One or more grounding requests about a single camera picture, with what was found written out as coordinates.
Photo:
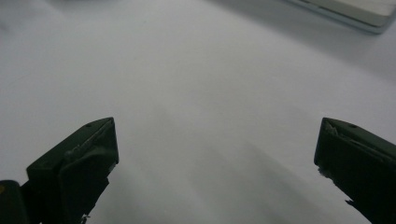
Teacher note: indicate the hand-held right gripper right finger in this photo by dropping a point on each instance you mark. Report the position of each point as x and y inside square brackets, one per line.
[358, 161]

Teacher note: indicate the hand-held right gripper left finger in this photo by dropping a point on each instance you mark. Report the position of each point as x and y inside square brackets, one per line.
[74, 168]

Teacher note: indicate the white flat box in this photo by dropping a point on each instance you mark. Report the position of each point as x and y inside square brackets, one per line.
[351, 12]

